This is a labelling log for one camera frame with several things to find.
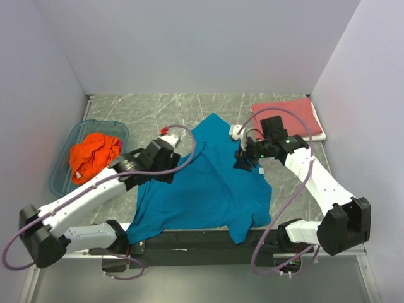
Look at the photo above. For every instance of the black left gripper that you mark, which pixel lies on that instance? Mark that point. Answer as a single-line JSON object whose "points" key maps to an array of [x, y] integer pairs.
{"points": [[173, 160]]}

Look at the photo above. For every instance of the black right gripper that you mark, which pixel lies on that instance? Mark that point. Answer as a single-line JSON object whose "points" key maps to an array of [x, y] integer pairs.
{"points": [[242, 162]]}

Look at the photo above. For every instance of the blue t-shirt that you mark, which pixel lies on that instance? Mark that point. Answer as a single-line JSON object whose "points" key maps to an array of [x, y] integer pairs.
{"points": [[208, 193]]}

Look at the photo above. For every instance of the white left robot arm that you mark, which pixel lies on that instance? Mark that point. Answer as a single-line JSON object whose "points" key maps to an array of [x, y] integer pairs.
{"points": [[51, 231]]}

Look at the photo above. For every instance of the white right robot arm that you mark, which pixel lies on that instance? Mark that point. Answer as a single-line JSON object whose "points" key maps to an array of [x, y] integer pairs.
{"points": [[346, 219]]}

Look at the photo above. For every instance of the pink t-shirt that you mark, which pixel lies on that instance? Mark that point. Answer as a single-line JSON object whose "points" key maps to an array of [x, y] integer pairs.
{"points": [[120, 145]]}

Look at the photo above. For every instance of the orange t-shirt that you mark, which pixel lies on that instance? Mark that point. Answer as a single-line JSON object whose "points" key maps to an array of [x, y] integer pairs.
{"points": [[91, 156]]}

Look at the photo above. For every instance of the folded red t-shirt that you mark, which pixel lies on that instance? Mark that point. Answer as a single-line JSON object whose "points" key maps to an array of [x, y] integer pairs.
{"points": [[287, 116]]}

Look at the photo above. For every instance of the clear teal plastic bin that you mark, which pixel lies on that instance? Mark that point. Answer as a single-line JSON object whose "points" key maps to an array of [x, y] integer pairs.
{"points": [[60, 182]]}

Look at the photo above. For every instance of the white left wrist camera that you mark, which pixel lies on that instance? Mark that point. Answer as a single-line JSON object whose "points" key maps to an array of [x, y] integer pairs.
{"points": [[172, 139]]}

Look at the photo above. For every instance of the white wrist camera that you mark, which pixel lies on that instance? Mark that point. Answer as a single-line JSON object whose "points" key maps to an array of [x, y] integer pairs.
{"points": [[237, 132], [172, 139]]}

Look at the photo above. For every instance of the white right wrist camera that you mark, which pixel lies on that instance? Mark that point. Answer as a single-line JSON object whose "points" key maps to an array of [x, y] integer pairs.
{"points": [[237, 132]]}

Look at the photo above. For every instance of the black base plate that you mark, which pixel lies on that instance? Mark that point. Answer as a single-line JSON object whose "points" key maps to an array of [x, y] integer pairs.
{"points": [[198, 248]]}

